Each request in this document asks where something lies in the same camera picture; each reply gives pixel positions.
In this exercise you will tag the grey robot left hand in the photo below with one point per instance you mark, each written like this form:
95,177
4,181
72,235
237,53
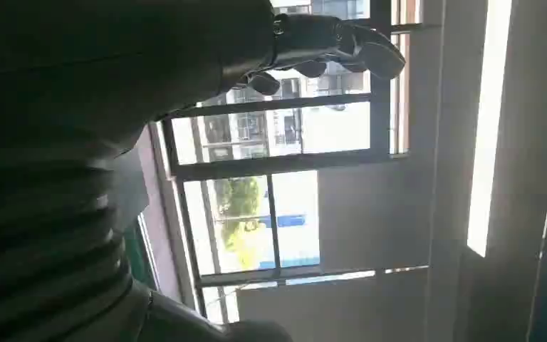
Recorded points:
113,71

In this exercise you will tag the pale building outside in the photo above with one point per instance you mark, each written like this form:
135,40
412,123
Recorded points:
254,130

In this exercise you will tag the ribbed grey left arm sleeve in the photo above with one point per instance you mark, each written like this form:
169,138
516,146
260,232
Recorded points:
42,236

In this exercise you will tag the dark framed window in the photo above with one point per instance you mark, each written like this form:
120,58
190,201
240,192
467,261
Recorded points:
273,165

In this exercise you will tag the green panel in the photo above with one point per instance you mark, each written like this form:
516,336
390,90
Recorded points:
139,257

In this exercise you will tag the green tree outside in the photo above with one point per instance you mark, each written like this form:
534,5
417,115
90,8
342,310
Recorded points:
243,222

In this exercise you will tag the blue sign outside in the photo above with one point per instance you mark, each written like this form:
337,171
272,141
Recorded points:
290,221

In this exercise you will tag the long white ceiling light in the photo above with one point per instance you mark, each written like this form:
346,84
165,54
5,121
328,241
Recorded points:
488,122

